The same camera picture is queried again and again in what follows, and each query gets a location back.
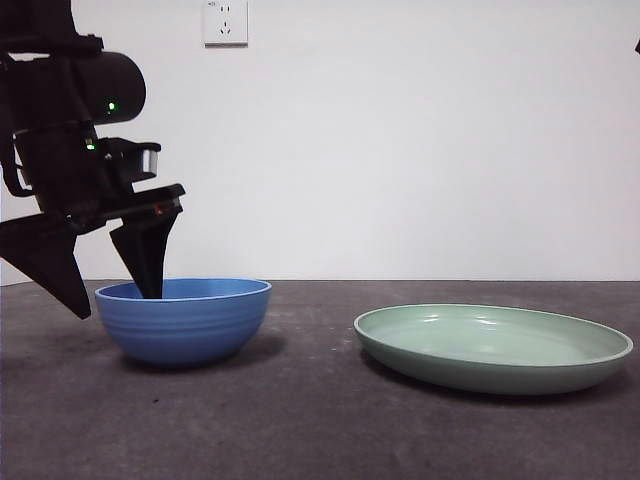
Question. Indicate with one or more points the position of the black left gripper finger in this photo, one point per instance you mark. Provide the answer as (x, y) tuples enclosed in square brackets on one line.
[(147, 260), (40, 255)]

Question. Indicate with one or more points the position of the blue bowl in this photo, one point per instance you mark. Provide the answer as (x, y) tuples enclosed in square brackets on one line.
[(185, 330)]

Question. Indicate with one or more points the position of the green plate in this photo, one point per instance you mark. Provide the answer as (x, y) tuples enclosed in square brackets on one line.
[(490, 375)]

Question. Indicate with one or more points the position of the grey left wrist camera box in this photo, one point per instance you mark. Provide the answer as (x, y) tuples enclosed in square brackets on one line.
[(150, 161)]

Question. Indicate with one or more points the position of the white wall socket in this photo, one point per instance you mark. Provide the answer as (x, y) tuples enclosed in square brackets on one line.
[(226, 22)]

